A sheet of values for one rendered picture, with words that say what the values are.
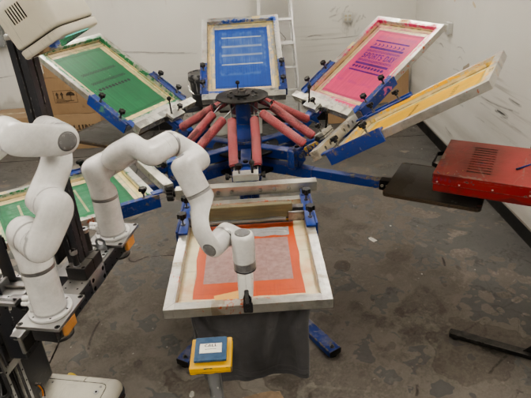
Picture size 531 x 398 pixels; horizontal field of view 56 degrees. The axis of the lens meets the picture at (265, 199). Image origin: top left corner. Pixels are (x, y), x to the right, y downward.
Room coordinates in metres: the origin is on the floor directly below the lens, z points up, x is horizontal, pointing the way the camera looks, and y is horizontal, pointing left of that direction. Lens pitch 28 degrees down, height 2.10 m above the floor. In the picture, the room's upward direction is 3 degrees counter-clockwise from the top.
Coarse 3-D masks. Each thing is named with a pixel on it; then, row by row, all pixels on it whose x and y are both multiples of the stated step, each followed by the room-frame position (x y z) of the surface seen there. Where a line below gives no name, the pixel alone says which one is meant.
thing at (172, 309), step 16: (176, 256) 1.68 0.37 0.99; (320, 256) 1.62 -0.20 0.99; (176, 272) 1.57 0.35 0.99; (320, 272) 1.52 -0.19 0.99; (176, 288) 1.47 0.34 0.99; (320, 288) 1.42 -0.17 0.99; (176, 304) 1.38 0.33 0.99; (192, 304) 1.38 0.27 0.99; (208, 304) 1.37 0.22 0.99; (224, 304) 1.37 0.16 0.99; (240, 304) 1.36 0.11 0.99; (256, 304) 1.36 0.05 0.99; (272, 304) 1.36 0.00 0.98; (288, 304) 1.36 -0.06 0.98; (304, 304) 1.36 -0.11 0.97; (320, 304) 1.36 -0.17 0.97
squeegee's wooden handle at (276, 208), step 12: (240, 204) 1.96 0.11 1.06; (252, 204) 1.95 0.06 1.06; (264, 204) 1.95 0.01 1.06; (276, 204) 1.94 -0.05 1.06; (288, 204) 1.94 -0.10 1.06; (216, 216) 1.94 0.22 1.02; (228, 216) 1.94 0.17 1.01; (240, 216) 1.94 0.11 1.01; (252, 216) 1.94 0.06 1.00; (264, 216) 1.94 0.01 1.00; (276, 216) 1.94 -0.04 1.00
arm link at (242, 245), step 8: (224, 224) 1.43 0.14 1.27; (232, 224) 1.43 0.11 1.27; (232, 232) 1.39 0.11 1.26; (240, 232) 1.38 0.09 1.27; (248, 232) 1.38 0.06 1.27; (232, 240) 1.36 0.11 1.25; (240, 240) 1.34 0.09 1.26; (248, 240) 1.35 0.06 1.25; (232, 248) 1.36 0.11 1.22; (240, 248) 1.34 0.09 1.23; (248, 248) 1.34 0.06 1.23; (232, 256) 1.37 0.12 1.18; (240, 256) 1.34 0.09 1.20; (248, 256) 1.34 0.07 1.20; (240, 264) 1.34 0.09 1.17; (248, 264) 1.34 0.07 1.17
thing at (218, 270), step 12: (228, 252) 1.74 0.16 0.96; (204, 264) 1.67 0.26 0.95; (216, 264) 1.66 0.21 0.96; (228, 264) 1.66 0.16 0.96; (204, 276) 1.58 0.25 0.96; (216, 276) 1.58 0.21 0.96; (228, 276) 1.57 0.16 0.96; (204, 288) 1.51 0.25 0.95; (216, 288) 1.50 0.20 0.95; (228, 288) 1.50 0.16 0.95
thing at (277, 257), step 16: (256, 224) 1.95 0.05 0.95; (272, 224) 1.94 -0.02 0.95; (288, 224) 1.94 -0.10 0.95; (256, 240) 1.82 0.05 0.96; (272, 240) 1.81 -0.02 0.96; (288, 240) 1.80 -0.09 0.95; (256, 256) 1.70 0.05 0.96; (272, 256) 1.69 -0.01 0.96; (288, 256) 1.69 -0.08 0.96; (256, 272) 1.59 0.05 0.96; (272, 272) 1.58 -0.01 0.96; (288, 272) 1.57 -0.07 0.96; (256, 288) 1.49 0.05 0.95; (272, 288) 1.48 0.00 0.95; (288, 288) 1.48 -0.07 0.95; (304, 288) 1.47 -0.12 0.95
